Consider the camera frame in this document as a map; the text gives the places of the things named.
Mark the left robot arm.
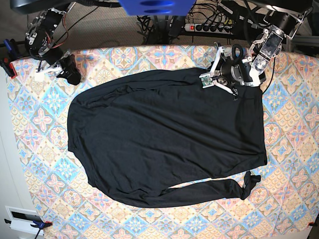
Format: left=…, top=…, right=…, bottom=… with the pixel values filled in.
left=199, top=9, right=311, bottom=99

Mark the blue clamp bottom left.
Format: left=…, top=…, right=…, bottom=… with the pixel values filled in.
left=4, top=219, right=53, bottom=230

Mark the black t-shirt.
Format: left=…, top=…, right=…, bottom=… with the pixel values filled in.
left=67, top=68, right=267, bottom=208

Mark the white wall vent box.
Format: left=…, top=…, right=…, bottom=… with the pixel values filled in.
left=5, top=206, right=41, bottom=235

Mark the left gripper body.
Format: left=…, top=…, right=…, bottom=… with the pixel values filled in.
left=217, top=57, right=255, bottom=87

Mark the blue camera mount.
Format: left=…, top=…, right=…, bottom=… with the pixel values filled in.
left=119, top=0, right=195, bottom=16

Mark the black clamp bottom right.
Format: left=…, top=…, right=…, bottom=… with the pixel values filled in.
left=308, top=222, right=318, bottom=227

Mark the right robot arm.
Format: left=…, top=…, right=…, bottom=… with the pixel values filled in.
left=25, top=3, right=81, bottom=85

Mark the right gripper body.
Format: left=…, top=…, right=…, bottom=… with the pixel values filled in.
left=56, top=54, right=81, bottom=86

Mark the white power strip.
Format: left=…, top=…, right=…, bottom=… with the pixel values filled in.
left=184, top=23, right=242, bottom=35

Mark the patterned colourful tablecloth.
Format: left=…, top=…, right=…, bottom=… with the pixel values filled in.
left=5, top=46, right=319, bottom=239

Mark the red blue clamp top left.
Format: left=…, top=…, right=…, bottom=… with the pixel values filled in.
left=0, top=39, right=18, bottom=79

